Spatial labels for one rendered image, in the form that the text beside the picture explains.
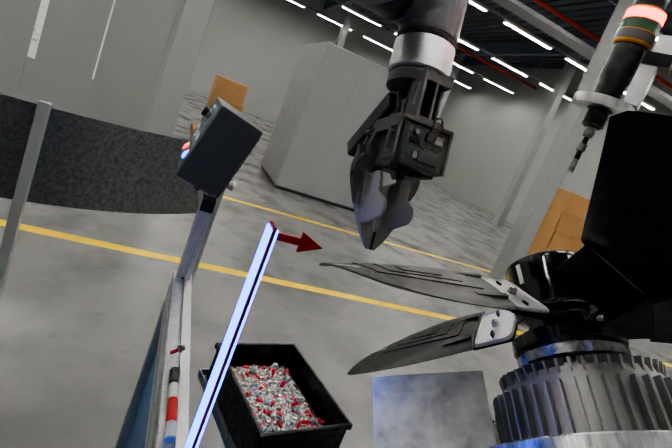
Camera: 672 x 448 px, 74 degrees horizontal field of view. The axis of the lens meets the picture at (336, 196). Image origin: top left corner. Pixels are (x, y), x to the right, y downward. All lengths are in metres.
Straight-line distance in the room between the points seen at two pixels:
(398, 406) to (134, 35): 6.02
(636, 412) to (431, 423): 0.23
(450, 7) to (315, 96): 6.04
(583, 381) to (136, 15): 6.17
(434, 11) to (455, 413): 0.50
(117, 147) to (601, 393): 1.96
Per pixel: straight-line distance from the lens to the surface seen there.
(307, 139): 6.63
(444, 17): 0.57
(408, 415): 0.65
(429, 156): 0.50
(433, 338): 0.81
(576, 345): 0.65
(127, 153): 2.19
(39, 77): 6.57
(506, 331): 0.74
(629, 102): 0.65
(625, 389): 0.60
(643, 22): 0.67
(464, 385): 0.66
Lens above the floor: 1.32
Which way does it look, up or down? 10 degrees down
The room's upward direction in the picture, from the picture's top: 22 degrees clockwise
